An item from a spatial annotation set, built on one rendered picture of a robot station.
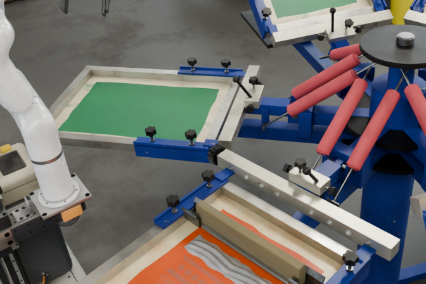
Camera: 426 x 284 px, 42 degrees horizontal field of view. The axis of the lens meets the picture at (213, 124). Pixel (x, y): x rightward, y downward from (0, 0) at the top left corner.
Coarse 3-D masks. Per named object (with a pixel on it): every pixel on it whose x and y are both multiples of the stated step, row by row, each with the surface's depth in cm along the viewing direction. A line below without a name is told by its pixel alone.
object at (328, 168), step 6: (324, 162) 188; (330, 162) 188; (318, 168) 186; (324, 168) 186; (330, 168) 186; (336, 168) 185; (324, 174) 183; (330, 174) 183; (336, 174) 186; (330, 180) 184; (336, 180) 187; (300, 186) 180; (312, 192) 177
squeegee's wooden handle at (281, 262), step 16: (208, 208) 172; (208, 224) 174; (224, 224) 167; (240, 224) 165; (240, 240) 164; (256, 240) 159; (256, 256) 162; (272, 256) 156; (288, 256) 154; (288, 272) 154; (304, 272) 152
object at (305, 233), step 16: (224, 192) 191; (240, 192) 187; (256, 208) 181; (272, 208) 180; (176, 224) 180; (288, 224) 173; (304, 224) 173; (144, 240) 173; (160, 240) 177; (304, 240) 170; (320, 240) 167; (128, 256) 168; (336, 256) 163; (96, 272) 164; (112, 272) 165
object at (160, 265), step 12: (228, 216) 183; (252, 228) 178; (216, 240) 175; (168, 252) 173; (180, 252) 172; (228, 252) 170; (156, 264) 169; (168, 264) 169; (204, 264) 167; (144, 276) 166; (156, 276) 165
